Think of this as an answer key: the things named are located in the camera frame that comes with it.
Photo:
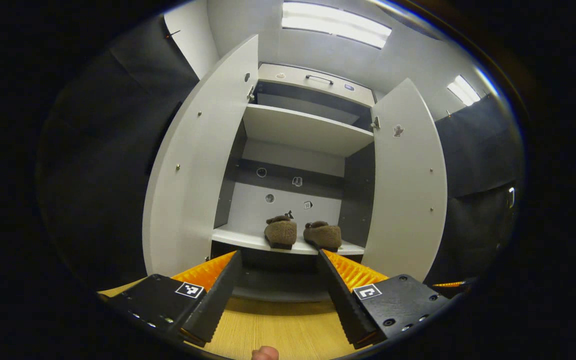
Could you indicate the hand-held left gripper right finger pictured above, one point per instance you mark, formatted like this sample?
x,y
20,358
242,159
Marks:
x,y
343,300

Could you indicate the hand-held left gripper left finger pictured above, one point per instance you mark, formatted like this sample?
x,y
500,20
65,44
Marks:
x,y
215,302

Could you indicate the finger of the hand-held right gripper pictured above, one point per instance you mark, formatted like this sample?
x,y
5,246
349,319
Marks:
x,y
449,284

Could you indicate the brown fuzzy shoe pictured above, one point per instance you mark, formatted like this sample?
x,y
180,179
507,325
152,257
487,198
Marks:
x,y
324,234
280,232

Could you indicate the grey cabinet door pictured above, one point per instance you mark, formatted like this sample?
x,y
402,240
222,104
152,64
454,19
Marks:
x,y
198,175
408,200

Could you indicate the black backdrop cloth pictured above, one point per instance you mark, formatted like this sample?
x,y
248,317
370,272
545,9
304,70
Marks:
x,y
108,175

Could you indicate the small ceiling light panel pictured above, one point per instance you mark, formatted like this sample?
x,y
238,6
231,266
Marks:
x,y
463,90

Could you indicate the large ceiling light panel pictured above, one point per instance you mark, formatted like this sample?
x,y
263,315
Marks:
x,y
335,22

